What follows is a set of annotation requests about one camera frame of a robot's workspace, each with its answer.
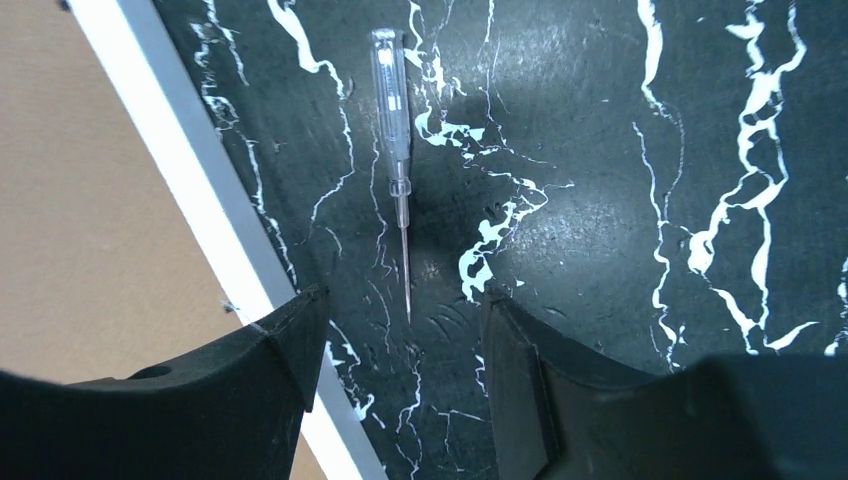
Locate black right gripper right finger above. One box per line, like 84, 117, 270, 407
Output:
481, 290, 847, 479

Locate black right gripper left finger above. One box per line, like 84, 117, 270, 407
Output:
1, 285, 330, 479

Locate white picture frame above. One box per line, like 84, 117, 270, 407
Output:
0, 0, 389, 480

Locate clear tester screwdriver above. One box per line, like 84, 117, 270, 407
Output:
369, 28, 412, 319

